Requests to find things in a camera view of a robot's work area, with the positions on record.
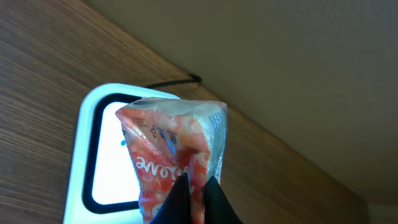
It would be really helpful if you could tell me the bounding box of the pink tissue box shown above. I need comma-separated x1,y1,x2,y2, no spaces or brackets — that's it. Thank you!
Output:
116,98,228,223

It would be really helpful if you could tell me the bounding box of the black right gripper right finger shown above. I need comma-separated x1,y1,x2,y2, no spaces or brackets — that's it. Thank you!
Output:
203,176,243,224

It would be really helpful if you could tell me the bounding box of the black scanner cable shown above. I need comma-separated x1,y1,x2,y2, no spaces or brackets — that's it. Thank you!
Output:
143,73,202,89

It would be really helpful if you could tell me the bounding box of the white barcode scanner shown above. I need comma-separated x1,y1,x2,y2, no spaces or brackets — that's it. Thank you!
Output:
63,83,176,224

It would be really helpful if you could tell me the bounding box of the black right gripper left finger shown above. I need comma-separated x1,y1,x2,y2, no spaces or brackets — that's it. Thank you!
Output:
150,174,190,224

